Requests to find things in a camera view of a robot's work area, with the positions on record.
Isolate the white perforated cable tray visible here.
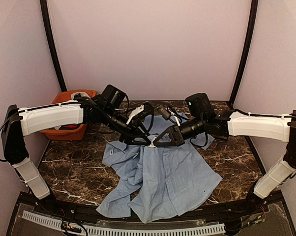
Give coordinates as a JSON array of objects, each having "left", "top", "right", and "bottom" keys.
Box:
[{"left": 22, "top": 210, "right": 226, "bottom": 236}]

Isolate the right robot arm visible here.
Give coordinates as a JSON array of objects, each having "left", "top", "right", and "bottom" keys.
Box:
[{"left": 153, "top": 93, "right": 296, "bottom": 213}]

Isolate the orange plastic basket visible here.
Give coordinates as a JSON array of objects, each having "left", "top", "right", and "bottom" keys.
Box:
[{"left": 40, "top": 89, "right": 96, "bottom": 140}]

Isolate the black left frame pole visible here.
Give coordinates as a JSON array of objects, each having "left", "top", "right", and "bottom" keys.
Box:
[{"left": 40, "top": 0, "right": 67, "bottom": 92}]

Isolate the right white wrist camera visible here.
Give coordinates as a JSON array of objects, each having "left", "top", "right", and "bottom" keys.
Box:
[{"left": 157, "top": 106, "right": 182, "bottom": 126}]

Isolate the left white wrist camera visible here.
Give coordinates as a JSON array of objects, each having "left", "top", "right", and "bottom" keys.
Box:
[{"left": 126, "top": 105, "right": 144, "bottom": 125}]

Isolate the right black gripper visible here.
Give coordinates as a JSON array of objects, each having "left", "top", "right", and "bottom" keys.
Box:
[{"left": 153, "top": 114, "right": 206, "bottom": 146}]

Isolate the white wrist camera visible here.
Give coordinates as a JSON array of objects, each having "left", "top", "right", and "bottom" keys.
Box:
[
  {"left": 157, "top": 106, "right": 182, "bottom": 126},
  {"left": 126, "top": 105, "right": 144, "bottom": 125}
]

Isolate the light blue shirt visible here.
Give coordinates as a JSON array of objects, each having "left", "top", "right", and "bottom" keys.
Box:
[{"left": 95, "top": 113, "right": 223, "bottom": 224}]

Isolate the black frame pole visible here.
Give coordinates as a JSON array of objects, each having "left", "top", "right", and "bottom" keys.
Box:
[
  {"left": 229, "top": 0, "right": 259, "bottom": 107},
  {"left": 40, "top": 0, "right": 67, "bottom": 92}
]

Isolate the black right frame pole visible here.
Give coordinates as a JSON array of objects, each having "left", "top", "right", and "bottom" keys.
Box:
[{"left": 229, "top": 0, "right": 259, "bottom": 107}]

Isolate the white cloth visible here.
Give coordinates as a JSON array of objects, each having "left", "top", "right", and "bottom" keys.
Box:
[{"left": 70, "top": 91, "right": 90, "bottom": 100}]

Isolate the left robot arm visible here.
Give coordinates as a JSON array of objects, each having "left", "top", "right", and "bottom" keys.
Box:
[{"left": 0, "top": 85, "right": 153, "bottom": 214}]

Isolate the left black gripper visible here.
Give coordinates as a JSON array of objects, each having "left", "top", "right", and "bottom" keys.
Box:
[{"left": 102, "top": 106, "right": 152, "bottom": 145}]

